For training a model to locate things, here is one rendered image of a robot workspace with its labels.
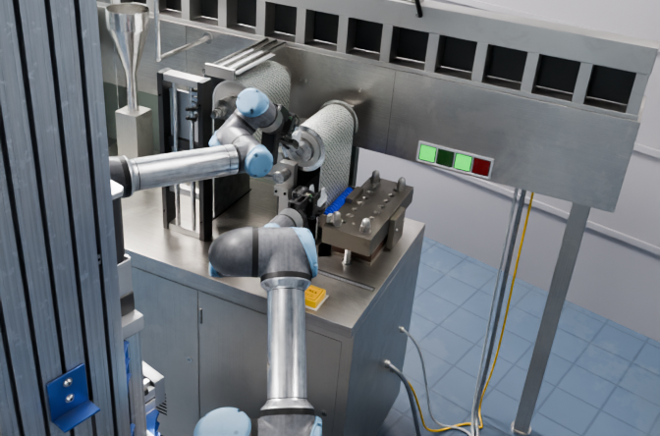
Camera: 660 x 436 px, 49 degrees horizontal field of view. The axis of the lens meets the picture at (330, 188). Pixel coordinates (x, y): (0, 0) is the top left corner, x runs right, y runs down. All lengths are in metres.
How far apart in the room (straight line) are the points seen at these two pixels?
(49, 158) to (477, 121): 1.49
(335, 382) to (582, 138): 1.03
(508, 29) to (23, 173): 1.51
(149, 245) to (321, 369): 0.67
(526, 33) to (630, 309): 1.98
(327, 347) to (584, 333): 1.89
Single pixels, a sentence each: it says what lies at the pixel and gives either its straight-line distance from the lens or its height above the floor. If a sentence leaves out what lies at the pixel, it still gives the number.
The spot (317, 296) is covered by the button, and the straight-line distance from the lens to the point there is 2.12.
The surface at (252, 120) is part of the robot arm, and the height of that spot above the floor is 1.45.
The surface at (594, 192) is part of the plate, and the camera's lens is 2.35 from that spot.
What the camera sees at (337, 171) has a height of 1.13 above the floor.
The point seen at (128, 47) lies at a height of 1.41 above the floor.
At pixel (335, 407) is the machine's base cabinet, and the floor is 0.56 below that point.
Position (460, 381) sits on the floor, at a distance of 3.32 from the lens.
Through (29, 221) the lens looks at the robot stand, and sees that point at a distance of 1.18.
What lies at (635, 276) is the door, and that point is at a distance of 3.79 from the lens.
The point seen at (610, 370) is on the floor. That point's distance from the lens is 3.63.
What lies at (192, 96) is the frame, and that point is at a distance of 2.18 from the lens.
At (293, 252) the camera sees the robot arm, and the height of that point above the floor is 1.29.
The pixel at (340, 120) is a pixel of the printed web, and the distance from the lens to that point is 2.31.
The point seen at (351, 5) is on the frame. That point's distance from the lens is 2.37.
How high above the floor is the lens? 2.19
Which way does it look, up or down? 28 degrees down
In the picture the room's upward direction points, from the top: 5 degrees clockwise
